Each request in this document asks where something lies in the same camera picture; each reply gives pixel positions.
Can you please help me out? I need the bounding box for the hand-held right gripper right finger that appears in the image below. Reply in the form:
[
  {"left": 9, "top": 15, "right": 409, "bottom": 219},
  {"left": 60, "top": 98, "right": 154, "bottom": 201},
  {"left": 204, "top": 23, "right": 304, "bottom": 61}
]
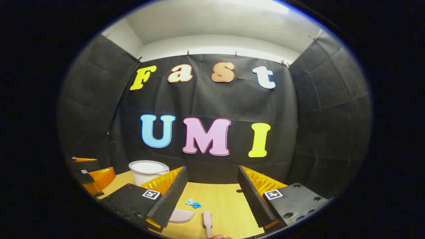
[{"left": 237, "top": 165, "right": 329, "bottom": 233}]

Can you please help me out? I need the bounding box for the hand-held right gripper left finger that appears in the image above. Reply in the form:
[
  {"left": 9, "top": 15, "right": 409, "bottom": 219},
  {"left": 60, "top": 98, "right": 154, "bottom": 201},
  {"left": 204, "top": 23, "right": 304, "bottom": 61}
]
[{"left": 98, "top": 167, "right": 188, "bottom": 232}]

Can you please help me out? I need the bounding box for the wooden desktop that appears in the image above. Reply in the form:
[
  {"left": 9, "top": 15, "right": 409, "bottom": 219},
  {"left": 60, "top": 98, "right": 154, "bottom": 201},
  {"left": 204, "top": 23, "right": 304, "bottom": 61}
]
[{"left": 98, "top": 170, "right": 266, "bottom": 239}]

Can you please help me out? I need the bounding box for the white ribbed garbage bin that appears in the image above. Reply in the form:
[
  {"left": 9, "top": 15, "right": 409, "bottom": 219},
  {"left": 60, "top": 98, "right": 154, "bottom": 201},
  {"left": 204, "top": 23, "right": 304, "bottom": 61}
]
[{"left": 129, "top": 160, "right": 170, "bottom": 186}]

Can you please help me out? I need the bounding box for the pale pink small broom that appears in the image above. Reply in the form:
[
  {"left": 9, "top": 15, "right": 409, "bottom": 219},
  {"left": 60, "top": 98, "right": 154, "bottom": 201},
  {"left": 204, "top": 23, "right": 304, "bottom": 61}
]
[{"left": 203, "top": 211, "right": 213, "bottom": 238}]

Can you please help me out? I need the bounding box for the pale pink dustpan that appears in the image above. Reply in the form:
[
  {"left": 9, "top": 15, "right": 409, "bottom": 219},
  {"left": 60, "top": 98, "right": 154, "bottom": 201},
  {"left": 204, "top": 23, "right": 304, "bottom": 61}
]
[{"left": 169, "top": 209, "right": 196, "bottom": 224}]

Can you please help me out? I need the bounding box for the black quilted partition panel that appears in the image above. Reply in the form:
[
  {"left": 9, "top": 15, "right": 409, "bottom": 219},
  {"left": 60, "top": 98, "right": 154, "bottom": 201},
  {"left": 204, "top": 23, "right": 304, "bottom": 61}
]
[
  {"left": 58, "top": 33, "right": 141, "bottom": 166},
  {"left": 286, "top": 30, "right": 372, "bottom": 199}
]

